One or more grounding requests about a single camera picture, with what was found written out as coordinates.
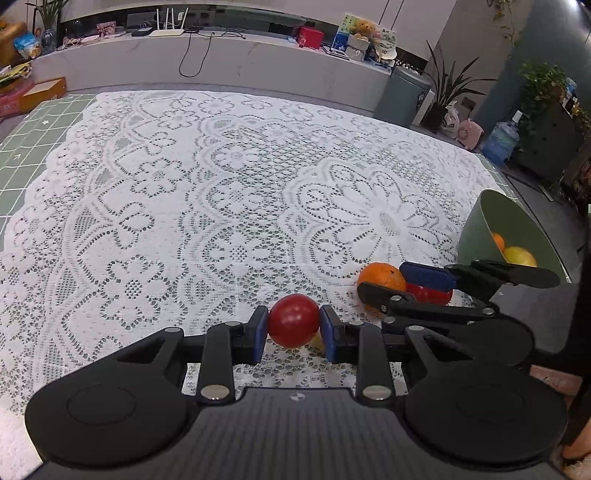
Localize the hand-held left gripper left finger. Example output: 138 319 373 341
108 306 270 406

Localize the white low cabinet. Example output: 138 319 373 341
32 28 393 112

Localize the white lace tablecloth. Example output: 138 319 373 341
0 90 513 416

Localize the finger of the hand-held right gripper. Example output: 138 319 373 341
399 259 561 301
358 281 502 334

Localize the brown wooden box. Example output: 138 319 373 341
0 21 28 68

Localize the plush bear toy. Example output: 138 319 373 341
347 18 376 58

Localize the leafy green plant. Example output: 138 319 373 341
519 60 568 121

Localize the potted plant black planter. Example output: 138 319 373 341
422 41 497 134

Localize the illustrated picture board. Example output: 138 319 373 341
342 14 398 51

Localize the dark green cabinet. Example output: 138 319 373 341
515 99 585 185

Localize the round red fruit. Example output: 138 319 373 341
268 294 321 348
405 282 454 306

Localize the yellow-red apple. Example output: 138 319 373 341
503 246 539 268

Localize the red flat box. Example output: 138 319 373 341
0 83 35 116

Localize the plant in glass vase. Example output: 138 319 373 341
25 0 70 54

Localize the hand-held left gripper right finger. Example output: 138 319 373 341
320 305 481 407

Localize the large orange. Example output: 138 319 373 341
357 262 407 308

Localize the black hanging cable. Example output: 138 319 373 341
178 30 214 78

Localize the blue water jug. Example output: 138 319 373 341
482 111 522 167

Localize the blue snack bag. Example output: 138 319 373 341
14 32 42 61

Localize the green colander bowl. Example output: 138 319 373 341
457 189 573 283

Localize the white plastic bag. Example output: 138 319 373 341
441 104 461 138

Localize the pink pig toy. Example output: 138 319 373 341
457 117 485 151

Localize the orange flat box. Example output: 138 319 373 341
21 78 66 112

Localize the grey pedal trash can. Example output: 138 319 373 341
373 65 432 129

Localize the white router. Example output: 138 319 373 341
148 7 190 37

